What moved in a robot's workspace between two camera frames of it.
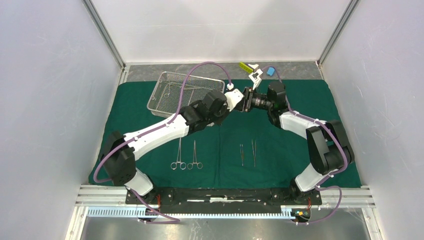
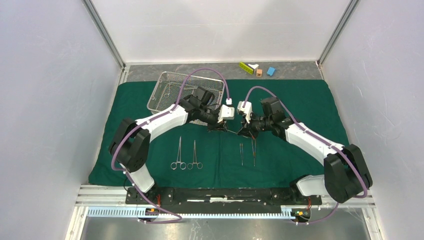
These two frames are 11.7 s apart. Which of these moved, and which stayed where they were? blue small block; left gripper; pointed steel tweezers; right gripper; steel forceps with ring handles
Moved: left gripper; right gripper
Stayed: blue small block; steel forceps with ring handles; pointed steel tweezers
